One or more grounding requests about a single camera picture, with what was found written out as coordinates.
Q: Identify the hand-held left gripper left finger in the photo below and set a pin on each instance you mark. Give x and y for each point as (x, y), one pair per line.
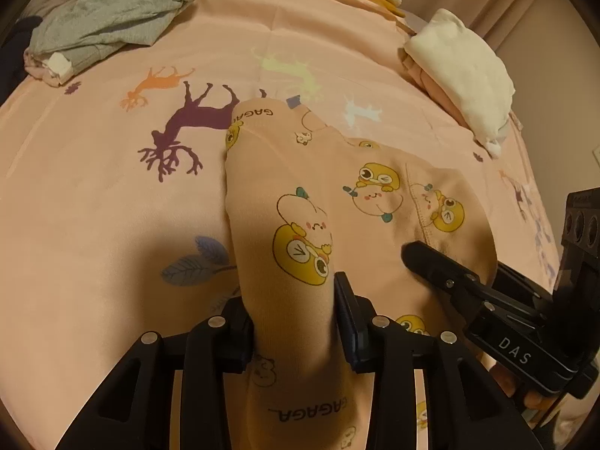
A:
(239, 333)

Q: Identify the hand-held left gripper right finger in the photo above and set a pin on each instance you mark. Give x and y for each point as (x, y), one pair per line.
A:
(348, 328)

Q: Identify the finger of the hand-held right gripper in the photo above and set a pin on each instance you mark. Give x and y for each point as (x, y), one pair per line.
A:
(436, 267)
(525, 286)

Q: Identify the pink cartoon print pants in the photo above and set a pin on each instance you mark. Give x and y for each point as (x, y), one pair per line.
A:
(375, 225)

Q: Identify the person's right hand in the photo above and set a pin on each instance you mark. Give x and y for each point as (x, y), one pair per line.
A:
(534, 401)

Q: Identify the pink folded cloth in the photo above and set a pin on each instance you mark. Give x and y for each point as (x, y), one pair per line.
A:
(431, 82)

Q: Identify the white fluffy folded cloth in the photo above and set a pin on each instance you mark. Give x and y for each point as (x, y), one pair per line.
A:
(461, 70)

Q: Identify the pink deer print bedsheet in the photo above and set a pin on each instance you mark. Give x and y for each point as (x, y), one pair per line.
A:
(93, 173)

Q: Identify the beige curtain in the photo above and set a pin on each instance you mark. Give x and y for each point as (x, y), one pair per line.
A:
(506, 0)

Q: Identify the pale pink crumpled cloth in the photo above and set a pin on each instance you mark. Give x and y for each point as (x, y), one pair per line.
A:
(40, 68)

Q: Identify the grey garment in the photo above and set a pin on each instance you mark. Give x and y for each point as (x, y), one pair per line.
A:
(117, 14)

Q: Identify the dark cloth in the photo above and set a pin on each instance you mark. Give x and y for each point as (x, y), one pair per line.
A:
(18, 51)

